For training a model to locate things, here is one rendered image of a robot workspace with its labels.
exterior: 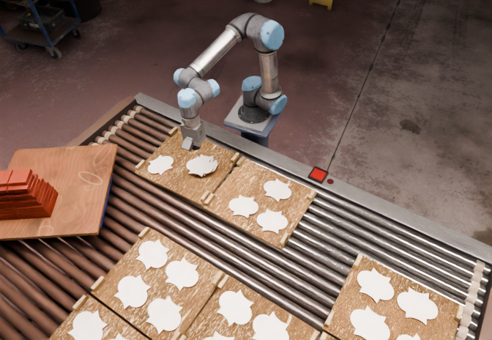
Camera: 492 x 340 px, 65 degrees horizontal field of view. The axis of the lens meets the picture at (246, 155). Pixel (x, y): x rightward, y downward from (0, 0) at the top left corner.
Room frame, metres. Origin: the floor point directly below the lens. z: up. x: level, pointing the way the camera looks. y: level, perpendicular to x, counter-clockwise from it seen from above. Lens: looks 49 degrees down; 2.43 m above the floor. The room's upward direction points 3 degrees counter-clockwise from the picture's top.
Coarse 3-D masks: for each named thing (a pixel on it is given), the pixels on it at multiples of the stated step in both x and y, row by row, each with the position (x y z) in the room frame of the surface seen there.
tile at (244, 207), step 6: (240, 198) 1.05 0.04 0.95; (246, 198) 1.04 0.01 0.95; (252, 198) 1.04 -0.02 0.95; (234, 204) 1.01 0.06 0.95; (240, 204) 1.01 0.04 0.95; (246, 204) 1.01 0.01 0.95; (252, 204) 1.01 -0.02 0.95; (234, 210) 0.98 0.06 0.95; (240, 210) 0.98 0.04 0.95; (246, 210) 0.98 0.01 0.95; (252, 210) 0.97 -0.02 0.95; (246, 216) 0.95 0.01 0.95
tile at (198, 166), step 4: (192, 160) 1.27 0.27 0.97; (196, 160) 1.27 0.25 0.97; (200, 160) 1.27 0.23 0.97; (204, 160) 1.27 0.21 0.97; (208, 160) 1.27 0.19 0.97; (188, 164) 1.25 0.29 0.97; (192, 164) 1.25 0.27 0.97; (196, 164) 1.25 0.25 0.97; (200, 164) 1.25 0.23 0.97; (204, 164) 1.24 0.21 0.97; (208, 164) 1.24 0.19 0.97; (188, 168) 1.23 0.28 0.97; (192, 168) 1.22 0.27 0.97; (196, 168) 1.22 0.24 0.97; (200, 168) 1.22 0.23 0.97; (204, 168) 1.22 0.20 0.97; (208, 168) 1.22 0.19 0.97; (212, 168) 1.22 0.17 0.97; (192, 172) 1.20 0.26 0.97; (196, 172) 1.20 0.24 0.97; (200, 172) 1.19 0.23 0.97; (204, 172) 1.19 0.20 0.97; (208, 172) 1.19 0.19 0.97; (200, 176) 1.18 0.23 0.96
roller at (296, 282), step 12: (120, 180) 1.21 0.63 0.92; (132, 192) 1.14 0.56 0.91; (144, 192) 1.13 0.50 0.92; (156, 204) 1.06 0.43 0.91; (168, 204) 1.05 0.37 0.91; (180, 216) 0.98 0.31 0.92; (192, 228) 0.93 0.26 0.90; (204, 228) 0.91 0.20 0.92; (216, 240) 0.85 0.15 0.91; (228, 240) 0.84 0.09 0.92; (240, 252) 0.79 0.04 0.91; (252, 252) 0.79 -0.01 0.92; (264, 264) 0.73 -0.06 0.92; (276, 276) 0.68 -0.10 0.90; (288, 276) 0.67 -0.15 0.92; (300, 288) 0.62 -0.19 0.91; (312, 288) 0.62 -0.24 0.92; (324, 300) 0.57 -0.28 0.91
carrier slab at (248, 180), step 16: (240, 176) 1.18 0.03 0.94; (256, 176) 1.18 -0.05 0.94; (272, 176) 1.17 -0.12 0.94; (224, 192) 1.09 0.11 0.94; (240, 192) 1.09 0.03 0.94; (256, 192) 1.08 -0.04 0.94; (304, 192) 1.07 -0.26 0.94; (208, 208) 1.00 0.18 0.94; (224, 208) 1.00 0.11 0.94; (272, 208) 0.99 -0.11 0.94; (288, 208) 0.98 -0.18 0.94; (304, 208) 0.98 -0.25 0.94; (240, 224) 0.91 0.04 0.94; (256, 224) 0.91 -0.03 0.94; (288, 224) 0.90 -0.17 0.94; (272, 240) 0.82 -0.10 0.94
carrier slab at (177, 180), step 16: (176, 144) 1.42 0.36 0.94; (208, 144) 1.40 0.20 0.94; (176, 160) 1.30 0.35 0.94; (224, 160) 1.29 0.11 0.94; (144, 176) 1.21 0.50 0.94; (160, 176) 1.21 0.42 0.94; (176, 176) 1.20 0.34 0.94; (192, 176) 1.20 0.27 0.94; (208, 176) 1.19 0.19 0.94; (224, 176) 1.19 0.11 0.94; (176, 192) 1.10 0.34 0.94; (192, 192) 1.10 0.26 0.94
